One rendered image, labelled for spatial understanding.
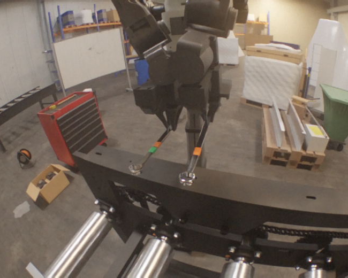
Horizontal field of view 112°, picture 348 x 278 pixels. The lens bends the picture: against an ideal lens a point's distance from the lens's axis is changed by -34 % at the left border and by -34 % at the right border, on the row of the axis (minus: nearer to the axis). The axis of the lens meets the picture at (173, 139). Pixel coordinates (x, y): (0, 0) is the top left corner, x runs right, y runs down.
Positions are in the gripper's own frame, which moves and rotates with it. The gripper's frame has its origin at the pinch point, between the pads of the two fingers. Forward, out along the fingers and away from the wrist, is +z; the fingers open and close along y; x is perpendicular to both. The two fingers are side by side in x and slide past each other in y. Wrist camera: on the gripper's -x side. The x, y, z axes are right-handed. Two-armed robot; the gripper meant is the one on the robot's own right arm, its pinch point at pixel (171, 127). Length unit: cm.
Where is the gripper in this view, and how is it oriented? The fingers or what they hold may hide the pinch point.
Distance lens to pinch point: 47.6
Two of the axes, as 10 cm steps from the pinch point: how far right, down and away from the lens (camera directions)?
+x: 3.9, -5.3, 7.5
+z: 0.9, 8.3, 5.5
